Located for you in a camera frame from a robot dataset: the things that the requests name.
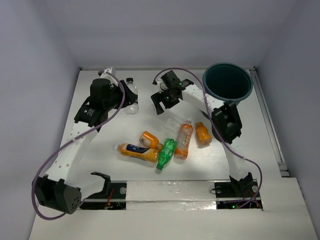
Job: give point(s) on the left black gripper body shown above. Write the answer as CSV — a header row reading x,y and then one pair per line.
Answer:
x,y
125,90

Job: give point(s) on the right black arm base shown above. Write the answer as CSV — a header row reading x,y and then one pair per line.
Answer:
x,y
227,198

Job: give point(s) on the small orange juice bottle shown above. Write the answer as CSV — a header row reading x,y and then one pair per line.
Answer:
x,y
202,134

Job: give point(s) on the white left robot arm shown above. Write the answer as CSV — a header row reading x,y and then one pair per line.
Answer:
x,y
56,189

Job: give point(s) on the crushed green plastic bottle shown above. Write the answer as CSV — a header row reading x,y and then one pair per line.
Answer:
x,y
166,153

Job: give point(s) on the clear Pepsi bottle black cap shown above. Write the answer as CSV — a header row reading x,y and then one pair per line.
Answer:
x,y
134,108

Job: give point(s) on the tall orange bottle white cap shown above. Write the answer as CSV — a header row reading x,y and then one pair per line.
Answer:
x,y
183,140

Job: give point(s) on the clear Pocari bottle white cap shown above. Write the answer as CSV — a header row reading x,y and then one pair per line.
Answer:
x,y
169,119

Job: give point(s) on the orange bottle blue label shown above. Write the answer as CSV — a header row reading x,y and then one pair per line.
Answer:
x,y
133,151

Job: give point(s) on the silver tape strip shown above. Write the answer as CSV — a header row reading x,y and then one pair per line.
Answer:
x,y
170,195

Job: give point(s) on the dark teal plastic bin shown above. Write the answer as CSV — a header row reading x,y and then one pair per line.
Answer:
x,y
225,82

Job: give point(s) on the small orange bottle white label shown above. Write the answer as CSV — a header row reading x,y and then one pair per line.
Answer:
x,y
150,141

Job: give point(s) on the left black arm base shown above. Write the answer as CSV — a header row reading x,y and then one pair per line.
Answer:
x,y
111,197

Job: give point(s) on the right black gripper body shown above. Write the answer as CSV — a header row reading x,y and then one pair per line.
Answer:
x,y
167,98

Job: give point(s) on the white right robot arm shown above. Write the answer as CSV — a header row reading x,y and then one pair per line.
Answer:
x,y
223,115

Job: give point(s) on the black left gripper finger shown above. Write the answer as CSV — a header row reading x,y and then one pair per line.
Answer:
x,y
130,96
122,106

